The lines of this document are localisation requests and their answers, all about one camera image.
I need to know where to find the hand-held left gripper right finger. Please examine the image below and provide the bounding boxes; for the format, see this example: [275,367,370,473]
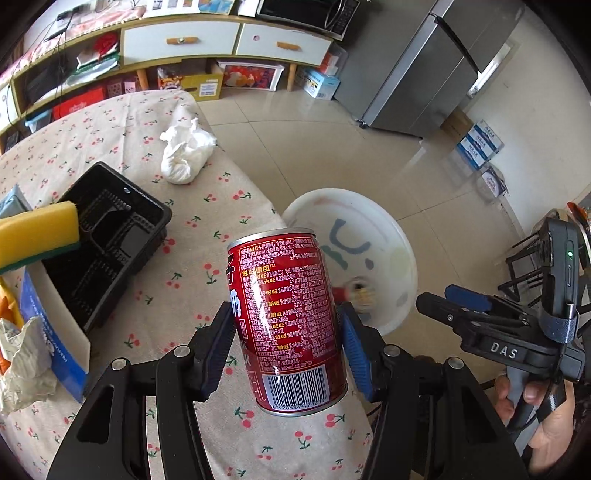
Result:
[337,303,532,480]

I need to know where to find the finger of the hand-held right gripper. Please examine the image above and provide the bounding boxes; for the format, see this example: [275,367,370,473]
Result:
[444,284,543,325]
[416,292,476,334]

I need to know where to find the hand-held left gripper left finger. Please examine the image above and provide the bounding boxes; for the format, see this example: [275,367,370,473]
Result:
[46,302,238,480]

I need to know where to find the red drink can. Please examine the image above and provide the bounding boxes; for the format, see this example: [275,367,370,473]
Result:
[226,228,348,417]

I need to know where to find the white plastic basin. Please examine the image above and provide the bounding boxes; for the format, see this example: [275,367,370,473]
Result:
[281,187,419,335]

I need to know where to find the black plastic food tray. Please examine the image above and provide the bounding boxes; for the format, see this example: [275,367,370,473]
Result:
[41,161,173,335]

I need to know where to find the yellow foil snack bag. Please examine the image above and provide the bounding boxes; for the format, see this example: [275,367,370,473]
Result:
[0,276,58,414]

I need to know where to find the white tissue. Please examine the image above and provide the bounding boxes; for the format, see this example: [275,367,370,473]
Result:
[159,117,218,185]

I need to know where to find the person's right hand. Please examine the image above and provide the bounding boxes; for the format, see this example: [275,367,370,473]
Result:
[494,371,576,476]

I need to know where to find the black metal stool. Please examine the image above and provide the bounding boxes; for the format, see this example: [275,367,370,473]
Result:
[498,222,555,306]

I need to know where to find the small colourful wrapper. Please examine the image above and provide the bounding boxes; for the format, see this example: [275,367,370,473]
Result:
[339,277,376,308]

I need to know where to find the small printed pack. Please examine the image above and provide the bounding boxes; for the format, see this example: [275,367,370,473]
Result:
[480,166,509,199]

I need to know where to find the blue and white box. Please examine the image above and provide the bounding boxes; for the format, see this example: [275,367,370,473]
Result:
[21,263,92,403]

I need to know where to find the stack of blue-white cartons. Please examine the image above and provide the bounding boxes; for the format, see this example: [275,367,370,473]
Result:
[456,119,504,171]

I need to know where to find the brown cardboard box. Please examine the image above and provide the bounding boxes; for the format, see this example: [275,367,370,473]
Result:
[441,108,474,139]

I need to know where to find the yellow sponge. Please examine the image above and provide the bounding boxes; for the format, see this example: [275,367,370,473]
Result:
[0,200,81,273]

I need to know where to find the cherry-print tablecloth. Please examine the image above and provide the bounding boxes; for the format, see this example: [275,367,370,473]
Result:
[0,89,375,480]

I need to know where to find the silver refrigerator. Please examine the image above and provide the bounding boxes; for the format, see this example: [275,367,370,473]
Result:
[332,0,525,139]

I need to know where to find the blue and white carton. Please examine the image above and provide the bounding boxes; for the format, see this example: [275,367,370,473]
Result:
[295,67,341,100]

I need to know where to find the pale blue pack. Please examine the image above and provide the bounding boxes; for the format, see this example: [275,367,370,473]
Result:
[0,185,31,219]

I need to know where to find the white and orange box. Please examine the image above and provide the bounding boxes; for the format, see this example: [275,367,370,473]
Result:
[318,48,348,77]

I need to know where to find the yellow cartoon-print cardboard box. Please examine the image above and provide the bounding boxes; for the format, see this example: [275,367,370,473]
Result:
[157,65,223,101]

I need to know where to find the white storage box red print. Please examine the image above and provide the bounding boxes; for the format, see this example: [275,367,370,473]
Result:
[221,62,284,93]

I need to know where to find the pink patterned boxes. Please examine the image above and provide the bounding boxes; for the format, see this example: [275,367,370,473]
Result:
[107,78,139,97]

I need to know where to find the red flat box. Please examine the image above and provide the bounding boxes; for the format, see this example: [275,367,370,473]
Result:
[52,87,107,121]

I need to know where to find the blue plastic container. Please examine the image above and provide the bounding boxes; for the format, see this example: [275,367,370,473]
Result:
[25,111,54,132]

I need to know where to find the wooden cabinet with white drawers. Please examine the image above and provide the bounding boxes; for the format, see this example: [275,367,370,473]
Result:
[0,14,335,139]

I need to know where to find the green and white bags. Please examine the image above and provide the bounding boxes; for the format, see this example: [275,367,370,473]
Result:
[65,37,122,86]

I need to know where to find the black microwave oven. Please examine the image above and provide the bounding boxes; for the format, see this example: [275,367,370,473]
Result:
[256,0,361,40]

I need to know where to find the black device on shelf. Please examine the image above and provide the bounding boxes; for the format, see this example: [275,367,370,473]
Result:
[25,62,63,102]

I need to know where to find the pink cabinet runner cloth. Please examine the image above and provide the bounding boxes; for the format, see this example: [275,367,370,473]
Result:
[0,7,139,77]

